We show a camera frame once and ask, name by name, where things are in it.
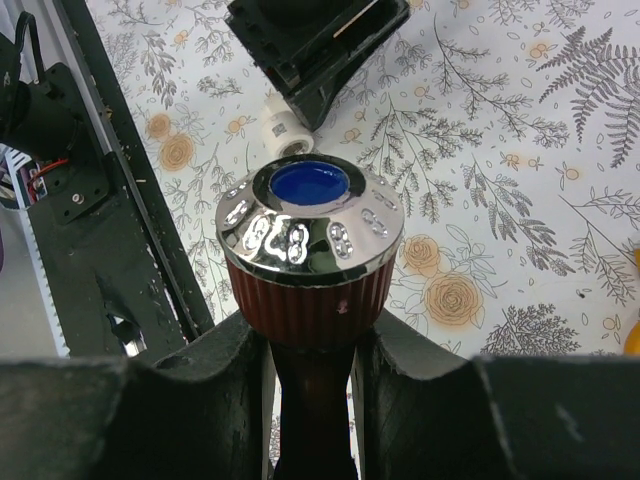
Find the brown faucet with chrome cap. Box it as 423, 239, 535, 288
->
215, 154, 405, 479

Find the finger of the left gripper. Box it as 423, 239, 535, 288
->
225, 0, 410, 131

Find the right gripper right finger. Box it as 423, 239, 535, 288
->
353, 313, 639, 479

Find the white pipe elbow fitting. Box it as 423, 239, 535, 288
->
260, 93, 314, 159

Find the floral patterned table mat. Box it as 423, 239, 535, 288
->
88, 1, 639, 361

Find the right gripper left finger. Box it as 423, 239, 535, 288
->
1, 314, 266, 479

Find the yellow faucet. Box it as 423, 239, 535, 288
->
622, 244, 640, 357

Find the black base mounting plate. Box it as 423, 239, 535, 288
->
15, 1, 214, 364

